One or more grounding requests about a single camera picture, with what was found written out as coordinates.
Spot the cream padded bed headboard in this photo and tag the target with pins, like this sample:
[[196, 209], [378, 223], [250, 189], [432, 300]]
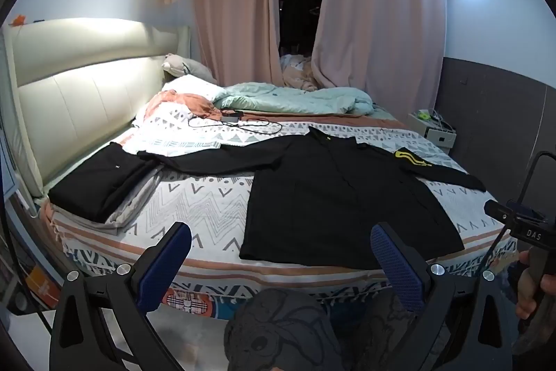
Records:
[[78, 101]]

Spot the folded grey garment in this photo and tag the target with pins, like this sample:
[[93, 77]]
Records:
[[130, 214]]

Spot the brown bed sheet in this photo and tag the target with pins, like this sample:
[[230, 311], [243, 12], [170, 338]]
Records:
[[330, 119]]

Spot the grey printed pants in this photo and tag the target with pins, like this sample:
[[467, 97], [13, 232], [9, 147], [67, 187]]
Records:
[[286, 332]]

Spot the pink curtain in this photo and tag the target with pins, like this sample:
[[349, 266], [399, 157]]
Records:
[[382, 27], [234, 6]]

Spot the patterned white bed blanket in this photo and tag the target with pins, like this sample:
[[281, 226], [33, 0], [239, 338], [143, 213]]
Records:
[[208, 201]]

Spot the white nightstand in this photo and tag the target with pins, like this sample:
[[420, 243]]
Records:
[[438, 134]]

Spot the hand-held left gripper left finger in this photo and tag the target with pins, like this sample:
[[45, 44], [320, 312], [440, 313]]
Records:
[[171, 253]]

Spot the black jacket with yellow patch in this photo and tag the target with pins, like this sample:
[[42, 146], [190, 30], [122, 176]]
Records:
[[339, 201]]

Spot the orange box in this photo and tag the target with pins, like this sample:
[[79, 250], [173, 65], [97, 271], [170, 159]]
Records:
[[41, 282]]

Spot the small orange item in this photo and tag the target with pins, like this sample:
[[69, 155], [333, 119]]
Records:
[[18, 20]]

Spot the beige printed bedding pile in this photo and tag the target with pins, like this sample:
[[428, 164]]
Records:
[[299, 71]]

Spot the grey plush pillow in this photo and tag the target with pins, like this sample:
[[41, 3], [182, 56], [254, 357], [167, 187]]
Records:
[[191, 66]]

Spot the mint green duvet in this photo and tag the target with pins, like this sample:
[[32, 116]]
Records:
[[295, 99]]

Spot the folded black garment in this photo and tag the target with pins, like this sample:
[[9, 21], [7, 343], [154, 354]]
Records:
[[100, 184]]

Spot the orange cloth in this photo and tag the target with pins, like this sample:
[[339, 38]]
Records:
[[191, 101]]

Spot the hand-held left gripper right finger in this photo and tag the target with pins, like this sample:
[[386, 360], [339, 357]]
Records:
[[393, 262]]

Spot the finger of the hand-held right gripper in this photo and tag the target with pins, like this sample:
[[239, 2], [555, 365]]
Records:
[[527, 212], [499, 212]]

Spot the person's right hand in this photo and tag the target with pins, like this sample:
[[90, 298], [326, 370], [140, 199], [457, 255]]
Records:
[[547, 292]]

